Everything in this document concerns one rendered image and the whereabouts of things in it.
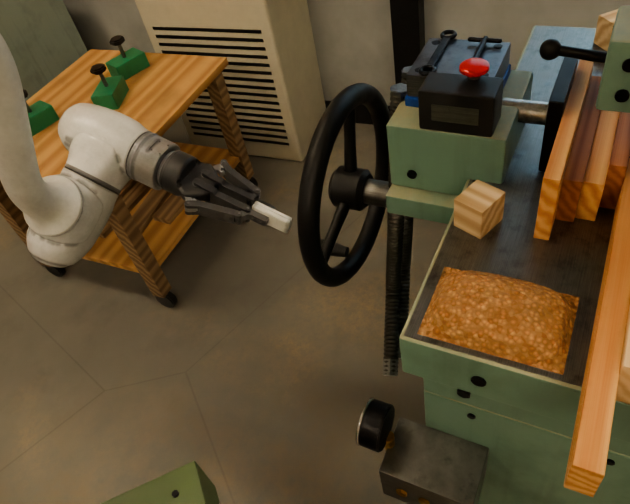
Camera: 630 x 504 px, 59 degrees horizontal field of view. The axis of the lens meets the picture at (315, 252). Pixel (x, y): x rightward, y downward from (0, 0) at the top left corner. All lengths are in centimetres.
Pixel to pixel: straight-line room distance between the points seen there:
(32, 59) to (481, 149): 212
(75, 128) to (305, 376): 89
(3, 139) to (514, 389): 69
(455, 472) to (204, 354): 108
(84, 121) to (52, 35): 157
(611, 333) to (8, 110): 72
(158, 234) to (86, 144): 84
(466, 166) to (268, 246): 132
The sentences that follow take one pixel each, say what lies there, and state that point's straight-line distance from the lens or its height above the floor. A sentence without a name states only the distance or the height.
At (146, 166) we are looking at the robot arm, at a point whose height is 80.
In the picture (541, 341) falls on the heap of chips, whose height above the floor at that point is 92.
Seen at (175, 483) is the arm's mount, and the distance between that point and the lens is 75.
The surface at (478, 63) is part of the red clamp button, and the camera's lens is 63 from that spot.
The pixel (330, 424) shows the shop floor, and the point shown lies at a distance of 150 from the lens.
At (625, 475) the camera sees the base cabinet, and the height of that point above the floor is 67.
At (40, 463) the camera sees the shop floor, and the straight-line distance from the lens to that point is 176.
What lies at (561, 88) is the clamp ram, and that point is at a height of 99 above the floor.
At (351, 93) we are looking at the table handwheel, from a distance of 74.
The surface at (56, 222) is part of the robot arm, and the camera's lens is 100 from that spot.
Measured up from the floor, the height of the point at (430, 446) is 62.
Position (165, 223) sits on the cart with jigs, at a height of 18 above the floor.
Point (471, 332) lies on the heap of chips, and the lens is 51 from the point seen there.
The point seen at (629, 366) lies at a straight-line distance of 47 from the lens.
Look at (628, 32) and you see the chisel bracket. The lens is 58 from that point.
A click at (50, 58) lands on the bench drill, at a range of 260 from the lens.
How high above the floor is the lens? 133
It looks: 46 degrees down
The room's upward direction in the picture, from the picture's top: 14 degrees counter-clockwise
